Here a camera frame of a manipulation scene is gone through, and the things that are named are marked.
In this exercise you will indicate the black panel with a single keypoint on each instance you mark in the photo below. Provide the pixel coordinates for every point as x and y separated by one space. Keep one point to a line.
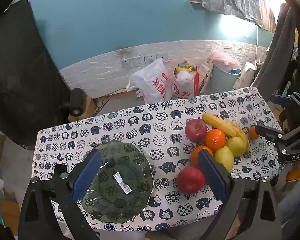
20 80

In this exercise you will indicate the red apple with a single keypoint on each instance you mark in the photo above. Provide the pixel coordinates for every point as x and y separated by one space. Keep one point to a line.
191 182
196 130

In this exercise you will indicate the yellow banana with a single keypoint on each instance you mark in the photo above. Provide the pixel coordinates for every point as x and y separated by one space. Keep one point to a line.
218 123
242 136

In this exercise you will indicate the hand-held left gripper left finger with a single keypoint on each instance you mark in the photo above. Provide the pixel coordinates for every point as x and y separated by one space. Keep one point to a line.
87 173

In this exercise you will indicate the pink plastic bag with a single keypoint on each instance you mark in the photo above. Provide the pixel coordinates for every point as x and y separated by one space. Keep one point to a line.
225 58

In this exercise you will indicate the cardboard box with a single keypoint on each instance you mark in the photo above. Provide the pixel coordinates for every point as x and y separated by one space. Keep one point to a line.
205 73

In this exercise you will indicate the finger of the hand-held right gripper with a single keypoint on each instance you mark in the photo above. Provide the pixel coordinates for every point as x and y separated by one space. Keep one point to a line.
281 99
270 131

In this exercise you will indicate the white wall socket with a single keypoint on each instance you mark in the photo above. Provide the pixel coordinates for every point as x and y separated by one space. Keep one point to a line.
161 55
126 63
137 61
149 59

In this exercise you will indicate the green glass plate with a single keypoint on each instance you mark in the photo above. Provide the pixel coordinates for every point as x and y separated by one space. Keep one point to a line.
125 182

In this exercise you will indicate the cat print tablecloth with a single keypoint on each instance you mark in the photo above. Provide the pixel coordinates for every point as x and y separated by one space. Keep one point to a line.
145 130

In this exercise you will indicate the small tangerine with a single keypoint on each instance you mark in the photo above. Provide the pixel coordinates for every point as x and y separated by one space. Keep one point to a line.
293 175
252 133

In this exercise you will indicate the yellow lemon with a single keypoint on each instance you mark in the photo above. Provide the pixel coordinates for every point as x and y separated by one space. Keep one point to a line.
236 146
225 158

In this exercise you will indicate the white cloth bag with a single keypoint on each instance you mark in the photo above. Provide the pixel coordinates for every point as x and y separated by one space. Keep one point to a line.
247 76

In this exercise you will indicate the pale blue trash bin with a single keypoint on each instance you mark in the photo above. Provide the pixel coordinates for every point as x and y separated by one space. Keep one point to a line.
223 80

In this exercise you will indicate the large orange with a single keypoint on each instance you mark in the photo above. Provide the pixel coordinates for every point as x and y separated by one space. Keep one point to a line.
196 155
215 138

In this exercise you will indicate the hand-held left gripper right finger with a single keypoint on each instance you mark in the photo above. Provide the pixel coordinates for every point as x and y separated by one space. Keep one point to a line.
212 177

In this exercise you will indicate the red paper bag with trash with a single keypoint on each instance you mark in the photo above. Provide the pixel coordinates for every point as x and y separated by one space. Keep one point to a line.
186 82

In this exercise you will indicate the white plastic bag red print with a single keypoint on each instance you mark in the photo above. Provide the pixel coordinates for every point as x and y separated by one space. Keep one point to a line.
152 80

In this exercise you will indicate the hanging grey cloth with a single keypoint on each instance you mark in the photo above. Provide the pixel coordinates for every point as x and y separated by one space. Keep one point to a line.
277 55

